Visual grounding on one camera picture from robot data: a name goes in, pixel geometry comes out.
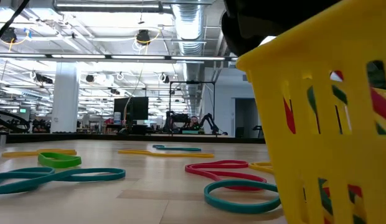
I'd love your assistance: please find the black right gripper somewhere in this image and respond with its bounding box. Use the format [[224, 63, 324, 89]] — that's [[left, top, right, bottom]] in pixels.
[[220, 0, 341, 57]]

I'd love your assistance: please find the yellow rubber band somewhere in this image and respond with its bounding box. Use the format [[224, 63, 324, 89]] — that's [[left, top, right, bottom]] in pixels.
[[117, 149, 215, 159], [248, 161, 274, 174], [1, 148, 77, 158]]

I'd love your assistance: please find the teal rubber band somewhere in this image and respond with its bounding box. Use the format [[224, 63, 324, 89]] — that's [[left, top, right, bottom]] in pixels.
[[0, 166, 126, 196], [152, 144, 202, 152], [203, 179, 281, 215]]

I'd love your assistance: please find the red rubber band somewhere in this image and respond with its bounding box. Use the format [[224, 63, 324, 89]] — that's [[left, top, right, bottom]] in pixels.
[[184, 159, 268, 191]]

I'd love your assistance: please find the green rubber band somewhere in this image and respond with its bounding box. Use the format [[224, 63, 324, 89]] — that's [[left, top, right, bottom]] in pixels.
[[37, 151, 82, 169]]

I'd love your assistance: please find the person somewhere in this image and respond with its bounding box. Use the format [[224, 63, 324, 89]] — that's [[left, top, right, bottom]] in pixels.
[[189, 114, 200, 131]]

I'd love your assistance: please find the yellow plastic basket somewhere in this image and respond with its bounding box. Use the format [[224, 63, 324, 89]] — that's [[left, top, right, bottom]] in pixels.
[[235, 0, 386, 224]]

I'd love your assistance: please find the black monitor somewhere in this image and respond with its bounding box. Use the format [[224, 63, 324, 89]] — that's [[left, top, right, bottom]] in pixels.
[[113, 96, 149, 135]]

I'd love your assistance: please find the long ceiling light strip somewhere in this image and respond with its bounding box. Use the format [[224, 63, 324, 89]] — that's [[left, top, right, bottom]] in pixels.
[[0, 54, 237, 63]]

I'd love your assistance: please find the white building column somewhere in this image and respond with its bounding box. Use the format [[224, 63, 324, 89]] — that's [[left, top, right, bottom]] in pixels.
[[50, 62, 81, 134]]

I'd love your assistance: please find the silver ceiling duct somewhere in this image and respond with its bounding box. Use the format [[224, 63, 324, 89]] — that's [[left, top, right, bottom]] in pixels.
[[171, 0, 209, 82]]

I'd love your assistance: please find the distant black metal frame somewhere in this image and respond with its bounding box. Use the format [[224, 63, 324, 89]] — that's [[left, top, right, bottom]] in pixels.
[[169, 80, 216, 135]]

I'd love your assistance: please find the black ceiling cable reel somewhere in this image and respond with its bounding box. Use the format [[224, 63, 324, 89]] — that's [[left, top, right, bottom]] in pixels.
[[135, 29, 152, 45], [0, 26, 18, 44]]

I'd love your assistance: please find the black metal table frame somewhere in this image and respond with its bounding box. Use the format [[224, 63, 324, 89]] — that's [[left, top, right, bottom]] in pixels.
[[0, 133, 266, 144]]

